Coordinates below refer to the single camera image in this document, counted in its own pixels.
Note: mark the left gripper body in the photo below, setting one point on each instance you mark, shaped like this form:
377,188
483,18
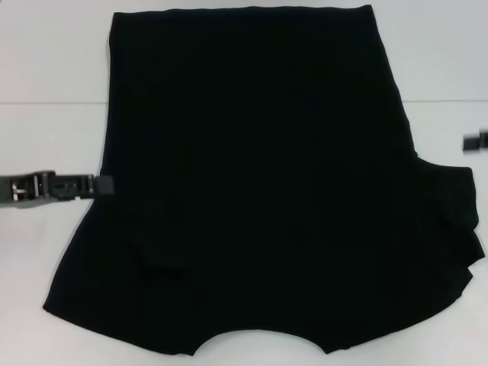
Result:
23,192

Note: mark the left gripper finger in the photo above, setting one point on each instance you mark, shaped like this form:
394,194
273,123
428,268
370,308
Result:
76,186

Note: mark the black t-shirt with FREE print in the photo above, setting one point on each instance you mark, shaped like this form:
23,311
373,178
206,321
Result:
259,183

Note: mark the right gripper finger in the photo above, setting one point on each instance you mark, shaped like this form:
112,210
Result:
472,144

